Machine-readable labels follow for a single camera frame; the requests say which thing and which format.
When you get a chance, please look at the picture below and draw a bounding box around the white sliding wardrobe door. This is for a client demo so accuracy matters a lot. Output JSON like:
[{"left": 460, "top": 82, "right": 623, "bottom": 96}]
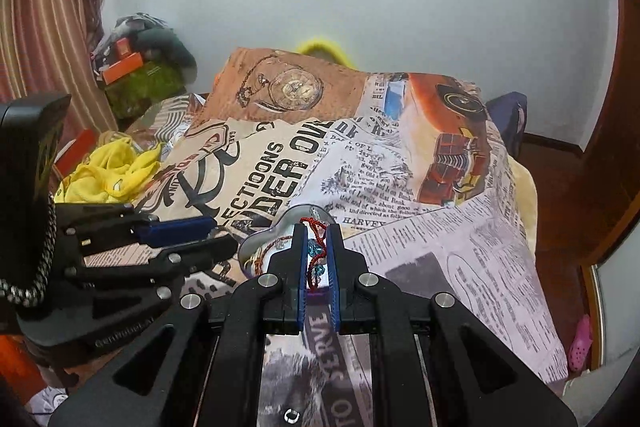
[{"left": 589, "top": 254, "right": 640, "bottom": 370}]

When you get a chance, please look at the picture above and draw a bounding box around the orange cloth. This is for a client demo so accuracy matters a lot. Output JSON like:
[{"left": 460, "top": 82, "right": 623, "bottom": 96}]
[{"left": 0, "top": 336, "right": 47, "bottom": 408}]

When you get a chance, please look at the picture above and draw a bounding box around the printed blanket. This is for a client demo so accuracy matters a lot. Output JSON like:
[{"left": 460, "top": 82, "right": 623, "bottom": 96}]
[{"left": 125, "top": 47, "right": 572, "bottom": 427}]

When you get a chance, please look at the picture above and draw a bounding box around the long orange box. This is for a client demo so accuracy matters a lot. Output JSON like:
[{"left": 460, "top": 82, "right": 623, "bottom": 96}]
[{"left": 102, "top": 52, "right": 144, "bottom": 84}]

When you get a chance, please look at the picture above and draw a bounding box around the heart-shaped purple tin box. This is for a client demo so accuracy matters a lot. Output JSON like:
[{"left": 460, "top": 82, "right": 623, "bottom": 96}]
[{"left": 237, "top": 204, "right": 342, "bottom": 282}]

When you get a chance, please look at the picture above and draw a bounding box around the yellow fuzzy hoop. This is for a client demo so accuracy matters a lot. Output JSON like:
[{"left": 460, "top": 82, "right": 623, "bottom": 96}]
[{"left": 298, "top": 36, "right": 357, "bottom": 68}]

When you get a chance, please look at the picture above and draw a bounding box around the striped curtain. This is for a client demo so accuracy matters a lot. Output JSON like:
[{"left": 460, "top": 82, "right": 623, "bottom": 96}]
[{"left": 0, "top": 0, "right": 119, "bottom": 134}]

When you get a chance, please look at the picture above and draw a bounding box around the striped pillow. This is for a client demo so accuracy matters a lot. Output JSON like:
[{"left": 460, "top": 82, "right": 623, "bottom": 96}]
[{"left": 125, "top": 94, "right": 207, "bottom": 148}]

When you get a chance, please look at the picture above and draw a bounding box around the brown beaded bracelet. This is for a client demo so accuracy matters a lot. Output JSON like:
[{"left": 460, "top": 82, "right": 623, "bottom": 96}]
[{"left": 244, "top": 251, "right": 273, "bottom": 277}]

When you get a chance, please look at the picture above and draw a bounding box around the pale yellow blanket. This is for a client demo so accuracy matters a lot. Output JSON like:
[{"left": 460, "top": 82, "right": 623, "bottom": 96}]
[{"left": 509, "top": 156, "right": 539, "bottom": 254}]

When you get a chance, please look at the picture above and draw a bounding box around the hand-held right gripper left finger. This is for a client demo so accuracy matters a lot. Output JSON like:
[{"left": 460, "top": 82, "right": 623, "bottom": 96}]
[{"left": 47, "top": 224, "right": 309, "bottom": 427}]

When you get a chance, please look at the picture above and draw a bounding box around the pink sandal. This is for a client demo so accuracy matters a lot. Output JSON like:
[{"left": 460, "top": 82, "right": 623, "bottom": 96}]
[{"left": 567, "top": 314, "right": 594, "bottom": 371}]

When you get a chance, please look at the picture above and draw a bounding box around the red flat box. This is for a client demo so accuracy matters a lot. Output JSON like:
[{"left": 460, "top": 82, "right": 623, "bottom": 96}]
[{"left": 54, "top": 128, "right": 97, "bottom": 176}]

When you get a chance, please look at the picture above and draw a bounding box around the green patterned cloth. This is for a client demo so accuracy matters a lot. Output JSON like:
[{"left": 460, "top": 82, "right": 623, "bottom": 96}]
[{"left": 104, "top": 62, "right": 187, "bottom": 121}]

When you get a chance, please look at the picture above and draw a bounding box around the white cloth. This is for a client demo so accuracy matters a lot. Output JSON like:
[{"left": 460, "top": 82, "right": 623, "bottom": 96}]
[{"left": 26, "top": 386, "right": 69, "bottom": 414}]

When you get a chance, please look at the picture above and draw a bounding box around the yellow cloth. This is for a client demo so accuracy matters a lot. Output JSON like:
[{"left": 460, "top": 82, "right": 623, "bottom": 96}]
[{"left": 53, "top": 137, "right": 164, "bottom": 204}]

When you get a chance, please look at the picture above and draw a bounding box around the brown wooden door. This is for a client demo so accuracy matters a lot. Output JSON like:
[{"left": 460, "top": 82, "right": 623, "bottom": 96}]
[{"left": 575, "top": 0, "right": 640, "bottom": 265}]

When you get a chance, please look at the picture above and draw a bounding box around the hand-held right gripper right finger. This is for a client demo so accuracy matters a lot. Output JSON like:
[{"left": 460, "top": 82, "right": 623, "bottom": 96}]
[{"left": 327, "top": 224, "right": 589, "bottom": 427}]

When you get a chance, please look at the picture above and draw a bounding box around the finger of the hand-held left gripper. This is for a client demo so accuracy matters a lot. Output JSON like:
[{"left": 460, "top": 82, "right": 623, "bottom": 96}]
[
  {"left": 55, "top": 204, "right": 217, "bottom": 254},
  {"left": 67, "top": 234, "right": 239, "bottom": 304}
]

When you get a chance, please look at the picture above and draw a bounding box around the braided grey lanyard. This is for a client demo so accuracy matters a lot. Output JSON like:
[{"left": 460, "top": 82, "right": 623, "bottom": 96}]
[{"left": 0, "top": 194, "right": 57, "bottom": 307}]

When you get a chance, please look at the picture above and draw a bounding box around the red cord beaded bracelet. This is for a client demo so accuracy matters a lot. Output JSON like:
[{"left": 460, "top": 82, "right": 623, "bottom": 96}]
[{"left": 299, "top": 216, "right": 332, "bottom": 294}]

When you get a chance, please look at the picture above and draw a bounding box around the dark blue cloth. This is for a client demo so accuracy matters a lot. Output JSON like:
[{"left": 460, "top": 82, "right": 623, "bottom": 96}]
[{"left": 486, "top": 91, "right": 529, "bottom": 158}]

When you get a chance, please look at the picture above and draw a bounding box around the pile of clothes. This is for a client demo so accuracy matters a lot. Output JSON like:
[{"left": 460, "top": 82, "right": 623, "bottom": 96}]
[{"left": 90, "top": 12, "right": 199, "bottom": 84}]

